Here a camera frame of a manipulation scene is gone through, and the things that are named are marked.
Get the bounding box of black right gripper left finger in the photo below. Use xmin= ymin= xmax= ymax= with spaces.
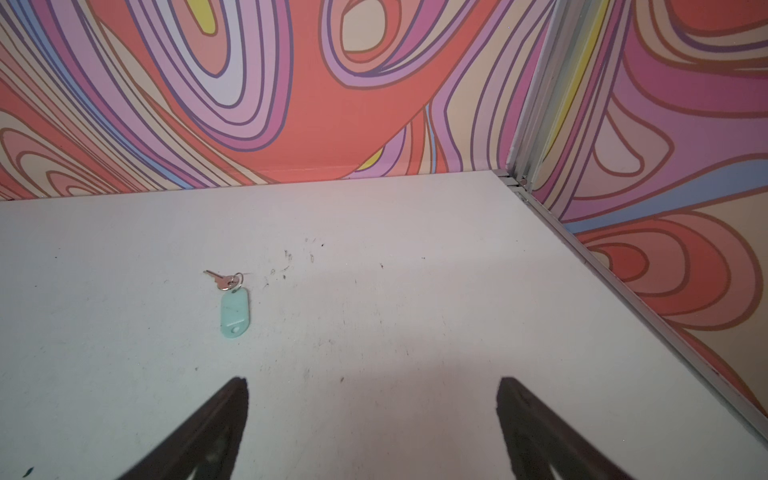
xmin=121 ymin=377 xmax=249 ymax=480

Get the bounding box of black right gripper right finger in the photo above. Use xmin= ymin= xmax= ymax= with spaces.
xmin=496 ymin=377 xmax=630 ymax=479

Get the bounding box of mint green key tag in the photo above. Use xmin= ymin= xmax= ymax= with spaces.
xmin=220 ymin=288 xmax=250 ymax=339

